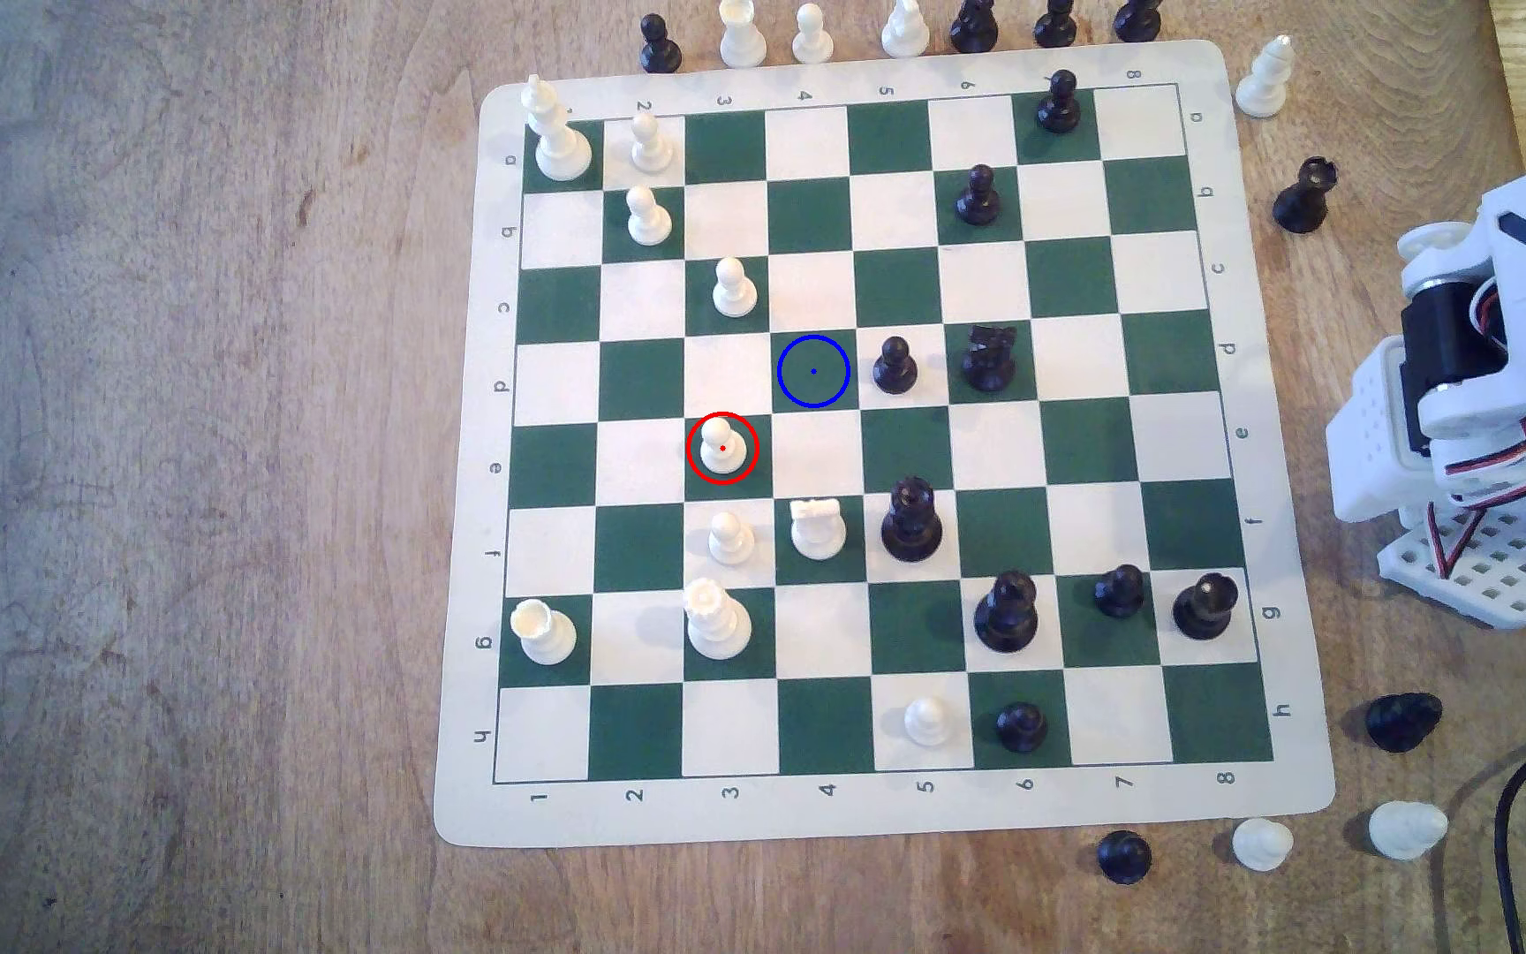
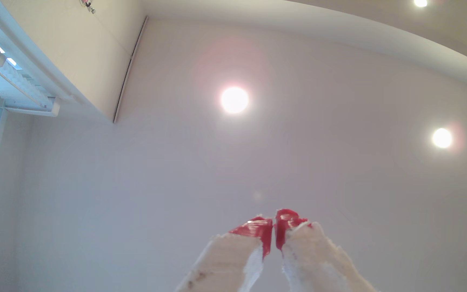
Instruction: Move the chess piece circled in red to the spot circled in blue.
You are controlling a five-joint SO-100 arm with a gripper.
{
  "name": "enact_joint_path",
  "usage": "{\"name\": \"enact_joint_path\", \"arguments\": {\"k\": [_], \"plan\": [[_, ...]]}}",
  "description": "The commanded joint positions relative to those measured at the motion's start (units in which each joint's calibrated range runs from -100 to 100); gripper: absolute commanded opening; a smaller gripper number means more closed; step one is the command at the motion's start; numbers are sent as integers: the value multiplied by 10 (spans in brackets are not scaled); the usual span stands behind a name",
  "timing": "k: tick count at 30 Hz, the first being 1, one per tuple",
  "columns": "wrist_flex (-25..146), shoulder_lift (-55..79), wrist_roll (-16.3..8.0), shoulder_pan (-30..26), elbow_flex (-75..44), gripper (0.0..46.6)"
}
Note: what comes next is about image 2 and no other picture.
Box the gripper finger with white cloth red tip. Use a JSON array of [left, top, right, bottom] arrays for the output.
[[275, 209, 377, 292], [175, 216, 273, 292]]

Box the white pleated window blind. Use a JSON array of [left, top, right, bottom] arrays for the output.
[[0, 45, 61, 118]]

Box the dark ceiling trim strip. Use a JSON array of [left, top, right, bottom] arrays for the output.
[[113, 15, 150, 123]]

